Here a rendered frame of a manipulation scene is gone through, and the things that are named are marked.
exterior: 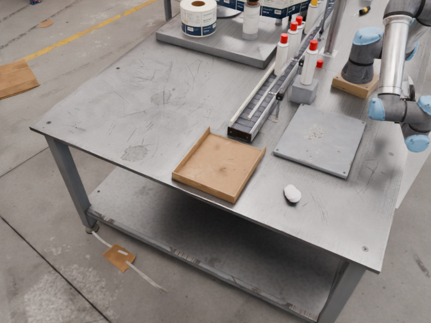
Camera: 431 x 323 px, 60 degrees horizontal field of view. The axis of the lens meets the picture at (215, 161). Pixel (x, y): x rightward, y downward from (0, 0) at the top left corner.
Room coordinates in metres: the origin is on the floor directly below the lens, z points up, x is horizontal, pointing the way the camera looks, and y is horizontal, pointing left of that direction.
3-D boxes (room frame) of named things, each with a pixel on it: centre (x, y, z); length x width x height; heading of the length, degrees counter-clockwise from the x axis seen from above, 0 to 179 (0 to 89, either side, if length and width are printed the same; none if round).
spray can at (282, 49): (1.59, -0.31, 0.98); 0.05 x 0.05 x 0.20
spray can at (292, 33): (1.72, -0.37, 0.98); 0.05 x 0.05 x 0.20
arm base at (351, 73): (1.59, -0.69, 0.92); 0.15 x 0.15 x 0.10
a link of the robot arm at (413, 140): (1.01, -0.72, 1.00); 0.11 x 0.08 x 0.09; 170
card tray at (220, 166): (1.02, -0.02, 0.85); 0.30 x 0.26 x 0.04; 153
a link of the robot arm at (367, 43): (1.59, -0.70, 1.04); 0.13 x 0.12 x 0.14; 80
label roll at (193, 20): (2.06, 0.10, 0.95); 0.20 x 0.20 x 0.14
